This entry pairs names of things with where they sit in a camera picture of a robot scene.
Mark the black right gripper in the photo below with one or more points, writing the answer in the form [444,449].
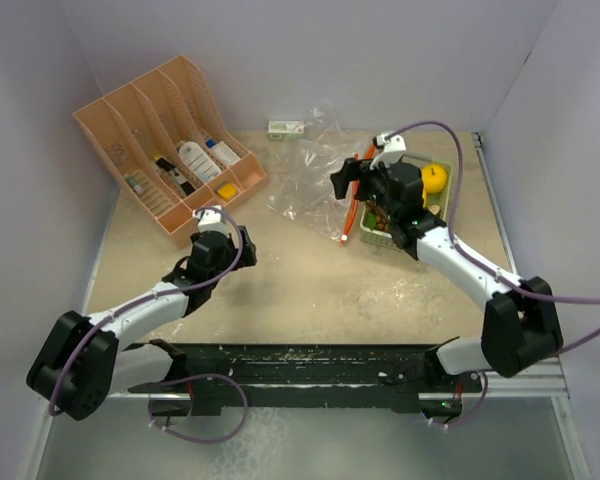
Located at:
[354,171]

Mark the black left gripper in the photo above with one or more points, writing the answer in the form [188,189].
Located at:
[246,257]

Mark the yellow fake lemon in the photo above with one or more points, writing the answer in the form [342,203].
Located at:
[434,178]

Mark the clear zip bag brown food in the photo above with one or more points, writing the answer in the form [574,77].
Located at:
[325,141]

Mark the fake brown grape bunch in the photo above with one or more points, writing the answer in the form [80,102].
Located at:
[374,219]

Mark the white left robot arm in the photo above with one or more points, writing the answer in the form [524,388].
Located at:
[74,369]

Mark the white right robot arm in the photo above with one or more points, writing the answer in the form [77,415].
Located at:
[520,324]

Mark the green perforated plastic basket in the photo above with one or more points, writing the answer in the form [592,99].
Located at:
[409,218]

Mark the yellow item in organizer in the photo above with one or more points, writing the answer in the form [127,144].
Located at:
[227,191]

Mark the small green white box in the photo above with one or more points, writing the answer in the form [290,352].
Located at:
[280,130]

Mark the white lotion bottle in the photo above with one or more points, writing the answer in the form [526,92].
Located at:
[198,161]

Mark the black yellow tool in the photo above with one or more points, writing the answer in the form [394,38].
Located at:
[177,179]

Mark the white blue cap tube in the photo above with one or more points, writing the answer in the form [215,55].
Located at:
[222,152]

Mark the small clear vial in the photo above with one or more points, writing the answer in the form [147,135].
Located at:
[133,183]

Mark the pink plastic file organizer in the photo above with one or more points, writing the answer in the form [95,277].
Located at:
[152,116]

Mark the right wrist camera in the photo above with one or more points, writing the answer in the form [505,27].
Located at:
[390,149]

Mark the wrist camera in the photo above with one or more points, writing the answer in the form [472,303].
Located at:
[390,149]
[211,219]

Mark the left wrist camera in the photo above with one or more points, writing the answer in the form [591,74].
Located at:
[211,219]

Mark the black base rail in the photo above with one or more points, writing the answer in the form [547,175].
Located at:
[401,378]

